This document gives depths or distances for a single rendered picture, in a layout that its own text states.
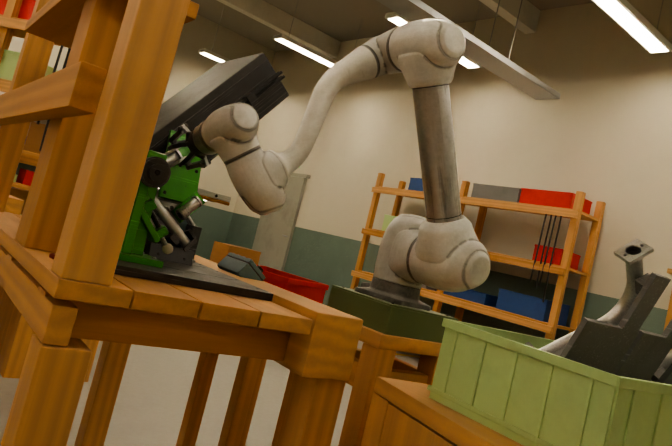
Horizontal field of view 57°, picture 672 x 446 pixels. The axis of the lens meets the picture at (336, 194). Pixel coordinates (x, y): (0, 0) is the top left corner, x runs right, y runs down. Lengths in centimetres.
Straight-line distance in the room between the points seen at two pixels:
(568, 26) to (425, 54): 668
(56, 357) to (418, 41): 111
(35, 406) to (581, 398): 93
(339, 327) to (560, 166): 630
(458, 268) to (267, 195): 55
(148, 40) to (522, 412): 96
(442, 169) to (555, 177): 592
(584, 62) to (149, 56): 703
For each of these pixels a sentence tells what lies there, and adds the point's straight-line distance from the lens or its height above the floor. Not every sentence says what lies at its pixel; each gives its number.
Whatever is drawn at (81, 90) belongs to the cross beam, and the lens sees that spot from 129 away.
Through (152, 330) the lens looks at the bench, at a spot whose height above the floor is 79.
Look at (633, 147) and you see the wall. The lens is 731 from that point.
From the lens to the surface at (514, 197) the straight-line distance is 716.
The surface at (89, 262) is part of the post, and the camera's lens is 121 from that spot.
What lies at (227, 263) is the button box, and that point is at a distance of 195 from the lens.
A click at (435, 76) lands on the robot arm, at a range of 169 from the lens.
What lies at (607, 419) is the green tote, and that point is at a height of 89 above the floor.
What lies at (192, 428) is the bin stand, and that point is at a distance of 236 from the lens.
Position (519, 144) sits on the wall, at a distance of 801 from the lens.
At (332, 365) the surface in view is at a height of 78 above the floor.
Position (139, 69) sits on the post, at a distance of 122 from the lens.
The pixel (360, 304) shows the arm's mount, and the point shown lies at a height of 91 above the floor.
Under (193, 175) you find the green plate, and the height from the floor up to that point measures 116.
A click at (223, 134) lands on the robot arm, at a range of 153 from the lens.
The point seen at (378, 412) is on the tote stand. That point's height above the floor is 72.
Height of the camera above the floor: 105
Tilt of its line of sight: 5 degrees up
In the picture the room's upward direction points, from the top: 14 degrees clockwise
